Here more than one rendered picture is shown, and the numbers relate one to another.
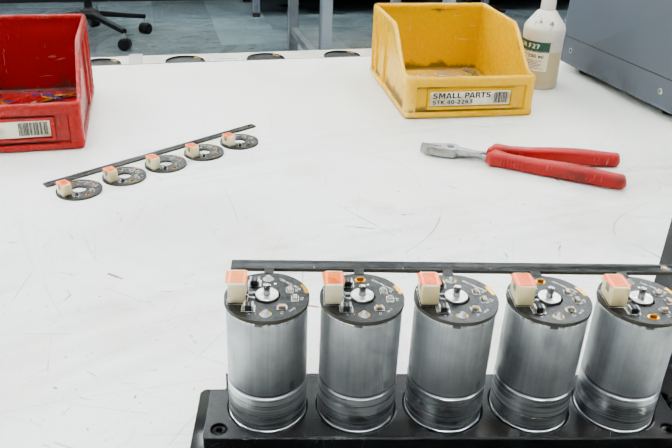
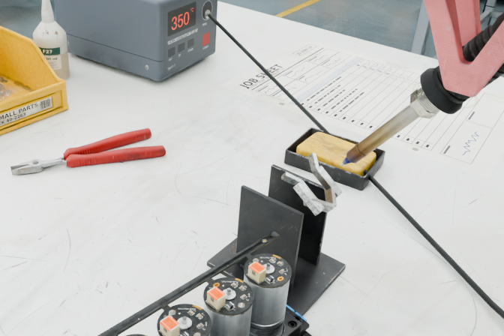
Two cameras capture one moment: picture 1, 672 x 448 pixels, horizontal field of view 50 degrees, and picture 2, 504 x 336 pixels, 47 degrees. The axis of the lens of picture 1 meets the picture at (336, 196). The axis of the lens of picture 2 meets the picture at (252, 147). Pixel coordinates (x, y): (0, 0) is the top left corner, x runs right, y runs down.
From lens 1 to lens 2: 0.12 m
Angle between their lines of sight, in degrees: 39
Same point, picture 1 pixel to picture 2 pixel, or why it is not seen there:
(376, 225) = (26, 258)
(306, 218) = not seen: outside the picture
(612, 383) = (267, 319)
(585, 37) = (77, 32)
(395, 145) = not seen: outside the picture
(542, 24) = (49, 34)
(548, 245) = (149, 220)
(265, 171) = not seen: outside the picture
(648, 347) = (282, 295)
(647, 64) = (132, 49)
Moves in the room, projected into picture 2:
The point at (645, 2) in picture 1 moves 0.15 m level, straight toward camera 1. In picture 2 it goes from (118, 7) to (145, 61)
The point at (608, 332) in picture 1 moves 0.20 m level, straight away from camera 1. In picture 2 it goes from (260, 296) to (185, 117)
